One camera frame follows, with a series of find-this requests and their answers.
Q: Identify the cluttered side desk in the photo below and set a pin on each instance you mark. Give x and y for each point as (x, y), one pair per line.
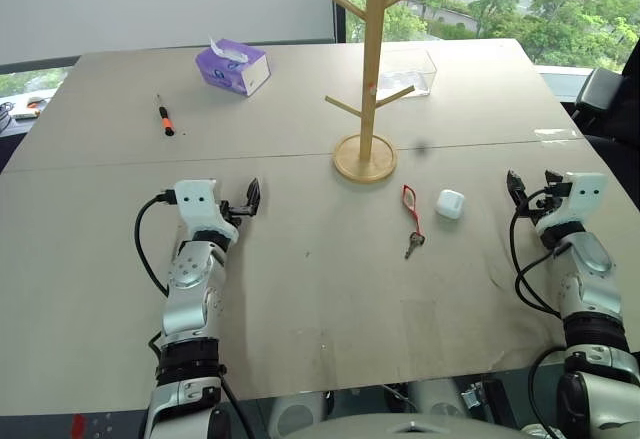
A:
(17, 109)

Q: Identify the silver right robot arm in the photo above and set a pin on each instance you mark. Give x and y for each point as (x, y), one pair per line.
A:
(592, 309)

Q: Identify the orange and black screwdriver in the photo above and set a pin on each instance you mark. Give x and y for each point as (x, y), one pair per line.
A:
(165, 119)

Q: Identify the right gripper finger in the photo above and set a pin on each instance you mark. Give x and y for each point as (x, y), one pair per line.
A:
(552, 177)
(517, 188)

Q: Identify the black office chair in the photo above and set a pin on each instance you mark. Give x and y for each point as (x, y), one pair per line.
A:
(607, 99)

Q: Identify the wooden tree-shaped hanger stand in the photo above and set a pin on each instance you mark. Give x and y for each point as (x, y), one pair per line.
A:
(370, 109)

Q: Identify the red floor sticker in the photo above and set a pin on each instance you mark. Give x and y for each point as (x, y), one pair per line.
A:
(78, 424)

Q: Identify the clear plastic box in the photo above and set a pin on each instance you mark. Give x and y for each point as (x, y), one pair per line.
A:
(415, 76)

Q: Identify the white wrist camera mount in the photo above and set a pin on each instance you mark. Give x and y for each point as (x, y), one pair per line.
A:
(582, 194)
(197, 204)

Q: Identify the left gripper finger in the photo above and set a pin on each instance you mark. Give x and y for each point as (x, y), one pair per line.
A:
(250, 196)
(257, 191)

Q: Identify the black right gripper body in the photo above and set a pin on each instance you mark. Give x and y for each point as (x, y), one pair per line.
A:
(545, 202)

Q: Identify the white earbuds case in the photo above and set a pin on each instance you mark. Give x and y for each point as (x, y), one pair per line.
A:
(450, 204)

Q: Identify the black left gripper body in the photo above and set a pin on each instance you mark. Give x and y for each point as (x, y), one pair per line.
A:
(232, 210)

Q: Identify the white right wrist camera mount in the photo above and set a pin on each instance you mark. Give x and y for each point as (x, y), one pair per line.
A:
(582, 194)

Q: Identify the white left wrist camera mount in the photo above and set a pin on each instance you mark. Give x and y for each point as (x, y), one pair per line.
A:
(197, 204)

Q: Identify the grey robot torso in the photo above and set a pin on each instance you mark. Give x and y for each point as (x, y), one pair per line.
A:
(390, 424)

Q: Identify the purple tissue box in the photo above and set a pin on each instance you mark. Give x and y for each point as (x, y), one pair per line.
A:
(232, 70)

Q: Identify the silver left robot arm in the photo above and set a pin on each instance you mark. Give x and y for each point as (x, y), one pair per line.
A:
(187, 309)

